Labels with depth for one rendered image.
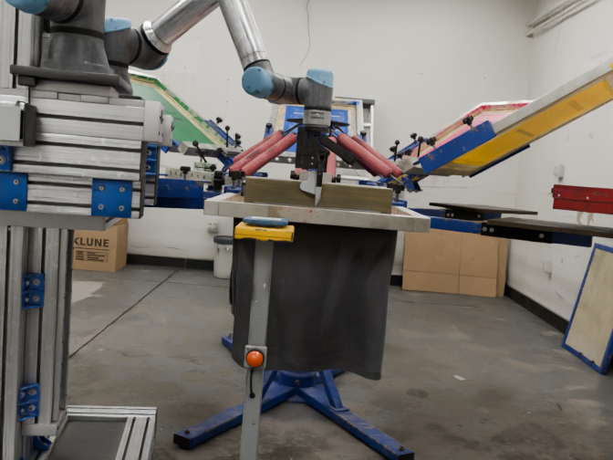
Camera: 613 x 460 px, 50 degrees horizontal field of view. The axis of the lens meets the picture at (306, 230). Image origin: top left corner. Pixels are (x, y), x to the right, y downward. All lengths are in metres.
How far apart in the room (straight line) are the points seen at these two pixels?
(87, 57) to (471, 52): 5.42
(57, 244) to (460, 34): 5.36
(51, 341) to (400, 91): 5.11
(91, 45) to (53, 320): 0.72
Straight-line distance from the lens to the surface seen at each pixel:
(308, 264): 1.81
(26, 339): 1.90
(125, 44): 2.10
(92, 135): 1.55
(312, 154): 1.80
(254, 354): 1.54
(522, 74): 6.80
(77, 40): 1.58
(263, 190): 1.83
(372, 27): 6.59
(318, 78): 1.82
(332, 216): 1.70
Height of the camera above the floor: 1.10
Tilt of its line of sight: 6 degrees down
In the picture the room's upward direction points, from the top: 5 degrees clockwise
